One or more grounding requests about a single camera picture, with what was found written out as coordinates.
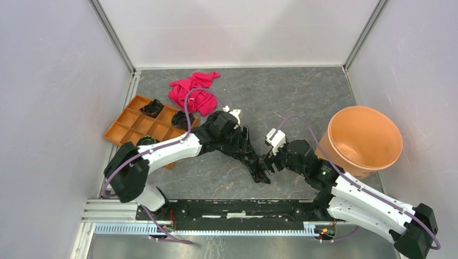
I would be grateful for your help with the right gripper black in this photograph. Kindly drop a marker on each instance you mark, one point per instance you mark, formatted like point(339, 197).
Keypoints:
point(268, 159)

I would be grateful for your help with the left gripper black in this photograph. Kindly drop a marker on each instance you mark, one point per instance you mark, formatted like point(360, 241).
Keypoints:
point(241, 145)

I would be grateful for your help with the black plastic trash bag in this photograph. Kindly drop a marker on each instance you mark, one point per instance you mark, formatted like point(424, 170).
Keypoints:
point(248, 157)

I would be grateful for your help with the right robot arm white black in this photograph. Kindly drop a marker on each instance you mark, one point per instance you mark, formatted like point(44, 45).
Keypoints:
point(411, 229)

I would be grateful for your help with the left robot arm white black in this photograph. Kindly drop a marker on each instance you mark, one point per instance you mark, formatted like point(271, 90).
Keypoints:
point(128, 170)

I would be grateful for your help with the orange trash bin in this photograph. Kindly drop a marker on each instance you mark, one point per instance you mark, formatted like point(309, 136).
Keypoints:
point(361, 140)

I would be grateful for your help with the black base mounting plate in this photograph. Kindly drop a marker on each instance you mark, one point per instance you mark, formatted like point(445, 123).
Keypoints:
point(248, 214)

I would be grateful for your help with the black bag roll middle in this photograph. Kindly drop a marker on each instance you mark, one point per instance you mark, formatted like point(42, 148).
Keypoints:
point(179, 120)

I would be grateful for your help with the black bag roll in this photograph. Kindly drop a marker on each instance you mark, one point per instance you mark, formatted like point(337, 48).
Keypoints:
point(179, 120)
point(152, 109)
point(146, 140)

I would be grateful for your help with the black bag roll front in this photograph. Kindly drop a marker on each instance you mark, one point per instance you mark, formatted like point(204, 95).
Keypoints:
point(146, 140)

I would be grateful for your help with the black bag roll back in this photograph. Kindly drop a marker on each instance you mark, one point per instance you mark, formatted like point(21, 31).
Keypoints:
point(152, 109)

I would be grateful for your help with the orange compartment tray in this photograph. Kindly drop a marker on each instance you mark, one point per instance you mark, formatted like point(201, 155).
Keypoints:
point(132, 124)

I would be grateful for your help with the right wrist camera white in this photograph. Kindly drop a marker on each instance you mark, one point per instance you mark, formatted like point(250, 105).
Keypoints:
point(276, 139)

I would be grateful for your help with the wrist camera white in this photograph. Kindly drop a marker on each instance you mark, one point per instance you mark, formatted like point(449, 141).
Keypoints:
point(276, 139)
point(235, 113)

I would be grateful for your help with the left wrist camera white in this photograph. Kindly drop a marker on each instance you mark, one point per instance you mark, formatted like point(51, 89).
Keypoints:
point(235, 113)

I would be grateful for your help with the white slotted cable duct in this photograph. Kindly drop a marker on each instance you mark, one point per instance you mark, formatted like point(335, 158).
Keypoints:
point(151, 229)

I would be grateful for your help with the aluminium frame rail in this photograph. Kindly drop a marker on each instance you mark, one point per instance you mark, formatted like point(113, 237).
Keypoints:
point(109, 211)

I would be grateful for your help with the right aluminium corner post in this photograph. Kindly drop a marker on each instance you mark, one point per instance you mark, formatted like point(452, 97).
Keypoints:
point(373, 18)

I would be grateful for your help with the aluminium corner post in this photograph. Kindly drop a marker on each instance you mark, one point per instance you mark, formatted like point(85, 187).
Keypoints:
point(373, 18)
point(109, 29)

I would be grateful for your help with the left aluminium corner post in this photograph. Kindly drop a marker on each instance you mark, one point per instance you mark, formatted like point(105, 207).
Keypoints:
point(109, 29)

